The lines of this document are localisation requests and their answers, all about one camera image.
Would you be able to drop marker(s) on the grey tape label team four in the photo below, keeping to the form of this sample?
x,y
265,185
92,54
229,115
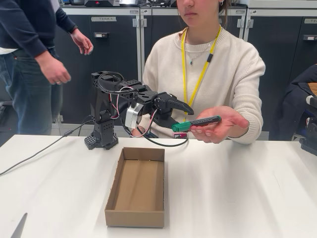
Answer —
x,y
104,19

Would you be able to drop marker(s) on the brown cardboard box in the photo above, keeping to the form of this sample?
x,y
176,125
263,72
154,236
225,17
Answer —
x,y
138,183

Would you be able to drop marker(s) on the woman in cream sweater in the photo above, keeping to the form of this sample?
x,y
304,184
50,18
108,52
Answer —
x,y
168,74

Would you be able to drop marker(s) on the black case with red logo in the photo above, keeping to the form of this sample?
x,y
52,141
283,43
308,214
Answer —
x,y
101,3

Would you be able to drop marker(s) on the man's right hand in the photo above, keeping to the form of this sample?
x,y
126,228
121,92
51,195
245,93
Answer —
x,y
57,72

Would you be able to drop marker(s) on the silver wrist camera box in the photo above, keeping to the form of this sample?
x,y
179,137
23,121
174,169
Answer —
x,y
131,116

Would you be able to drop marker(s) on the man in navy sweater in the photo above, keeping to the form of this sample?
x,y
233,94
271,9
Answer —
x,y
19,24

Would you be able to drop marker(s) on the green capped black marker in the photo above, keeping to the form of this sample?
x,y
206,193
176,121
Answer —
x,y
205,121

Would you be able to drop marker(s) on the man's left hand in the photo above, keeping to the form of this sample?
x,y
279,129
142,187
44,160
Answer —
x,y
84,42

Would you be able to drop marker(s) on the dark grey metal cabinet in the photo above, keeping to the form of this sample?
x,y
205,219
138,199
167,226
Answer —
x,y
111,62
158,29
272,49

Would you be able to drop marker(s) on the woman's left hand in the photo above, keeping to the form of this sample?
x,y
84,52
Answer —
x,y
223,132

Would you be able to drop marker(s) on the grey tape label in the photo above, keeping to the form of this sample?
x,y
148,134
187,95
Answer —
x,y
310,21

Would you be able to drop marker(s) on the silver grey device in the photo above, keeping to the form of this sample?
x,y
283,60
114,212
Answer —
x,y
128,2

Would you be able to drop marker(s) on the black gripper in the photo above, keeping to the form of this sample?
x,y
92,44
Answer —
x,y
165,101

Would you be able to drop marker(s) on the woman's left forearm cream sleeve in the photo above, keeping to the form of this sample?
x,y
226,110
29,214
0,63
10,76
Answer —
x,y
247,137

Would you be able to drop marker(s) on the man's left forearm navy sleeve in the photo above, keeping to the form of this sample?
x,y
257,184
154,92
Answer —
x,y
65,21

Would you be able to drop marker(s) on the dark jacket with tan lining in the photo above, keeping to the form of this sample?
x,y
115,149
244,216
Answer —
x,y
294,104

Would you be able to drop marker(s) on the grey scissors blade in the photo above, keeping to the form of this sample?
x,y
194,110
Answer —
x,y
21,226

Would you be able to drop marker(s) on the pink name badge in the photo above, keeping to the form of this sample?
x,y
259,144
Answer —
x,y
182,135

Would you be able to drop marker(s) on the woman's right hand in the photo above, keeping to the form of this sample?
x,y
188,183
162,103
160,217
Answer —
x,y
141,131

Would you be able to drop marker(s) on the man's right forearm navy sleeve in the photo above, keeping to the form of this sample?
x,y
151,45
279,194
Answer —
x,y
37,39

